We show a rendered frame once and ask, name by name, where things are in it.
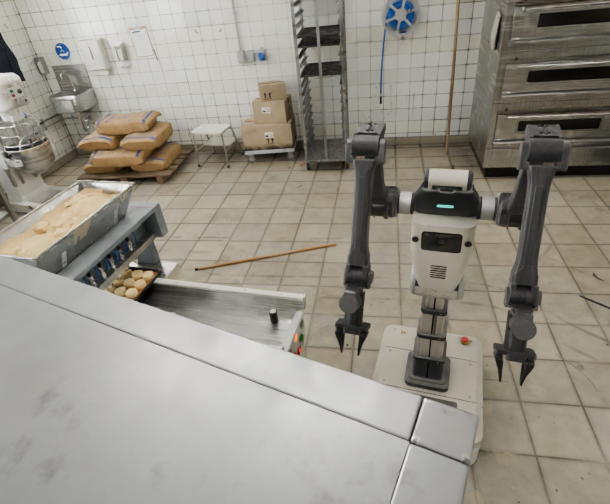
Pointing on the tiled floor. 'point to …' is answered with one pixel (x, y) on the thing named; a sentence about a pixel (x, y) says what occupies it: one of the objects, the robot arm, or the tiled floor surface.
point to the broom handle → (265, 256)
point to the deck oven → (560, 83)
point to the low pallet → (139, 172)
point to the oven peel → (452, 74)
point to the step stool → (216, 138)
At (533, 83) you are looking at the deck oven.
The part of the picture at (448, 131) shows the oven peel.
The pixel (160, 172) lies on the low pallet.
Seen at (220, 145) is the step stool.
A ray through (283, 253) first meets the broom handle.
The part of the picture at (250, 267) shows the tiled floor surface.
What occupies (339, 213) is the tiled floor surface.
